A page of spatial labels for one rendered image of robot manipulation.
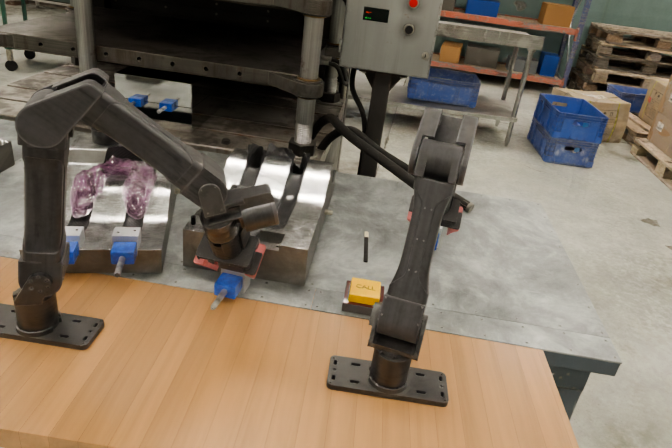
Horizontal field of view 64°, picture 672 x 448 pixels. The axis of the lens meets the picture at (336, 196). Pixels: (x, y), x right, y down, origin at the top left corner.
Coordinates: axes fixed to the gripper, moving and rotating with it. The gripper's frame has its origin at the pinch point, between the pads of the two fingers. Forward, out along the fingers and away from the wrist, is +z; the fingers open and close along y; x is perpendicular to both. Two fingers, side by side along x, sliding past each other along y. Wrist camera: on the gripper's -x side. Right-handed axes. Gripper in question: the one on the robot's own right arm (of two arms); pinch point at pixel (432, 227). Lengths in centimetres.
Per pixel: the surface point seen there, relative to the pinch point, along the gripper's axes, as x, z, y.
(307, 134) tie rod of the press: -38, 19, 46
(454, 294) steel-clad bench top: 19.2, -5.7, -7.7
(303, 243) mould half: 22.5, -17.9, 24.4
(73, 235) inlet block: 36, -25, 66
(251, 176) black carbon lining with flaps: 2.6, -8.5, 45.2
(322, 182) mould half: -0.7, -7.7, 28.0
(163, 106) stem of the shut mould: -33, 15, 95
